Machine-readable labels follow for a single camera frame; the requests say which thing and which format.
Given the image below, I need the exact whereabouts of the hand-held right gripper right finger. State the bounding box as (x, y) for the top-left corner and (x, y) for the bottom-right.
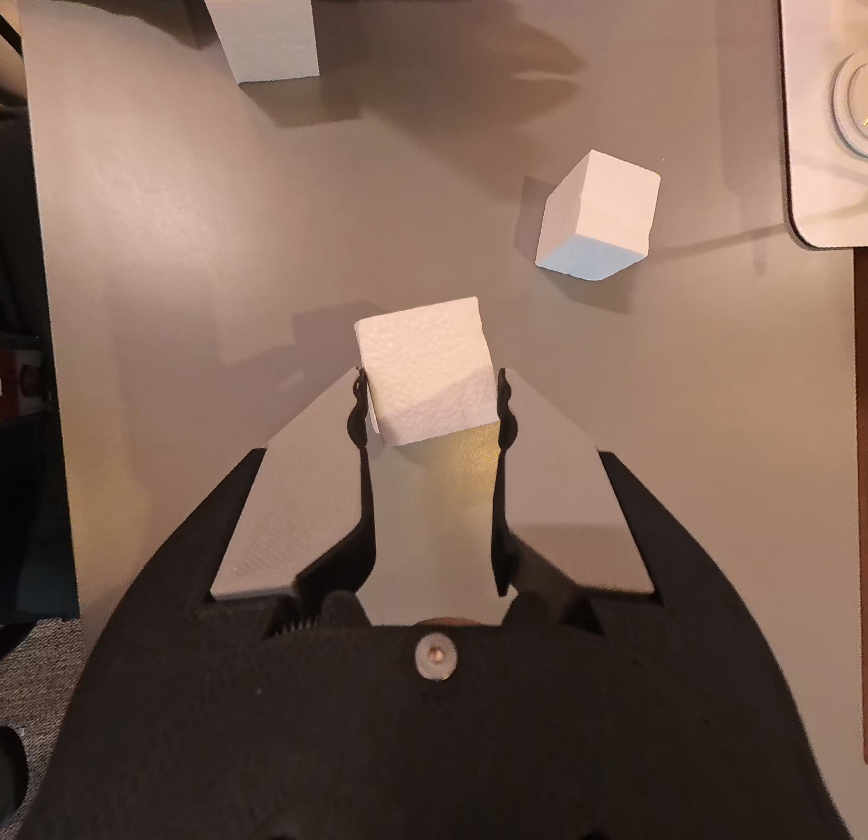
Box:
(490, 367), (655, 624)

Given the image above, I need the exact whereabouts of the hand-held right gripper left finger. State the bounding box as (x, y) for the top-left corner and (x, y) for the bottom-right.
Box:
(210, 367), (377, 610)

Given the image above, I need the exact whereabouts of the white hard foam cube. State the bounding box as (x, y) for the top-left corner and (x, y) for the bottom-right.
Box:
(534, 150), (662, 284)
(197, 0), (321, 85)
(354, 296), (497, 448)

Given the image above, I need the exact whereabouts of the white stand with wooden board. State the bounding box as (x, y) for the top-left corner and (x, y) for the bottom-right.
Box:
(778, 0), (868, 250)

